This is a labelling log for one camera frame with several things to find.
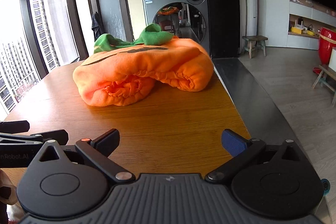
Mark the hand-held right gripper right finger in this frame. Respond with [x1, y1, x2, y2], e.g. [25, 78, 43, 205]
[205, 128, 301, 184]

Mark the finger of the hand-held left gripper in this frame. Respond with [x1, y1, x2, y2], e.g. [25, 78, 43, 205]
[0, 129, 69, 146]
[0, 120, 30, 133]

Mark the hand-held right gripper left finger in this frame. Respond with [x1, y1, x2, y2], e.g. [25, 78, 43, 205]
[39, 128, 135, 184]

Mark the orange pumpkin costume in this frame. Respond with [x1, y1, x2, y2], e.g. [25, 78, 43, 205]
[73, 24, 214, 107]

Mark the small wooden stool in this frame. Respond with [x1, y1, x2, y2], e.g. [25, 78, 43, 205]
[241, 35, 269, 59]

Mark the wooden bench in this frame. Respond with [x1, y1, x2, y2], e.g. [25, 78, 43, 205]
[312, 64, 336, 106]

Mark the dark hanging cloth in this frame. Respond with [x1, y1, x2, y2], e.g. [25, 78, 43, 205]
[91, 12, 101, 38]

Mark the white box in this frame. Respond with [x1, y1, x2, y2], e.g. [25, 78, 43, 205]
[328, 47, 336, 72]

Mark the red drum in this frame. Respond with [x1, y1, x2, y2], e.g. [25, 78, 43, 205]
[318, 27, 336, 65]

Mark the frosted glass door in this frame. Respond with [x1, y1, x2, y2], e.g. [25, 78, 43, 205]
[84, 0, 134, 43]

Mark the white wall shelf unit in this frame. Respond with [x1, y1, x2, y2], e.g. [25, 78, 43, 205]
[287, 0, 336, 50]

